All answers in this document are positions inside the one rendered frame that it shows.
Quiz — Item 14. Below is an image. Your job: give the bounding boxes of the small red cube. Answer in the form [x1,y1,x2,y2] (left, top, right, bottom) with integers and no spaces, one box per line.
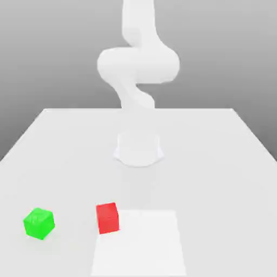
[95,202,120,235]

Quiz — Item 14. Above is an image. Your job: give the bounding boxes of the small green cube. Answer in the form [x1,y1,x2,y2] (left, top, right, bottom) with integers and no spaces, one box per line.
[23,207,56,241]

